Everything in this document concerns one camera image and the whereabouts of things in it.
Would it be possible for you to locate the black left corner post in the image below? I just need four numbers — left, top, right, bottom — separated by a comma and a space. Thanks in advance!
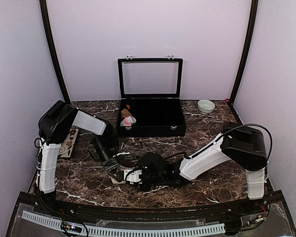
39, 0, 71, 103

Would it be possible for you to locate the floral square ceramic plate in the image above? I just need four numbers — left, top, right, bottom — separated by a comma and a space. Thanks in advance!
58, 128, 79, 158

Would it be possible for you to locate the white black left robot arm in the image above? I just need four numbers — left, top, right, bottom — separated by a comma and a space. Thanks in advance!
34, 100, 120, 194

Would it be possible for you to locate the glass-panel black box lid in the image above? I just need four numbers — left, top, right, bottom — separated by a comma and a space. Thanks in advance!
117, 56, 183, 99

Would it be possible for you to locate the small green circuit board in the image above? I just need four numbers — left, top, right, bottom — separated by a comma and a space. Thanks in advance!
61, 222, 82, 233

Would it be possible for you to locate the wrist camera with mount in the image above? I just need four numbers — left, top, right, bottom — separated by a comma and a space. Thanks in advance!
116, 153, 138, 163
123, 169, 143, 185

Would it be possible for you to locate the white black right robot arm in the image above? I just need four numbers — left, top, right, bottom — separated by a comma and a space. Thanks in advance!
136, 122, 271, 214

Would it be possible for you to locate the beige and brown sock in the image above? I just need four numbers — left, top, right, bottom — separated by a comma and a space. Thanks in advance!
111, 168, 136, 185

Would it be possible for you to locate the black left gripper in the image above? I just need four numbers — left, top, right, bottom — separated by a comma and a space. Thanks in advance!
93, 138, 121, 183

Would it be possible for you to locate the pink patterned sock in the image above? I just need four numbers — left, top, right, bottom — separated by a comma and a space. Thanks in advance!
120, 116, 137, 127

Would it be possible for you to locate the black right corner post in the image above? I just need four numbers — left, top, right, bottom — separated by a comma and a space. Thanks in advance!
229, 0, 259, 106

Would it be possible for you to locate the black compartment storage box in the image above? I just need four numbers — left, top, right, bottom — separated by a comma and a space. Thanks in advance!
115, 98, 186, 137

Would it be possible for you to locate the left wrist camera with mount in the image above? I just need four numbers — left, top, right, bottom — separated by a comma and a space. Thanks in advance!
116, 153, 138, 163

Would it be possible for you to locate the black front rail frame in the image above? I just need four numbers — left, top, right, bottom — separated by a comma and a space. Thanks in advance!
5, 191, 296, 237

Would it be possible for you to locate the white slotted cable duct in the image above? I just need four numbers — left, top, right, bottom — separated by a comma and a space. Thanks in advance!
21, 211, 226, 237

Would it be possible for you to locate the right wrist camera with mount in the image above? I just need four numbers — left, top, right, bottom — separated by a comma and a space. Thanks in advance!
123, 169, 143, 185

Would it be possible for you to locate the beige rolled sock in box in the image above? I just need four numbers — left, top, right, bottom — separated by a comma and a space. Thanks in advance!
121, 109, 133, 119

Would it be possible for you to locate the black corner post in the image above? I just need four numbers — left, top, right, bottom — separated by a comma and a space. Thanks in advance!
39, 0, 71, 103
229, 0, 259, 106

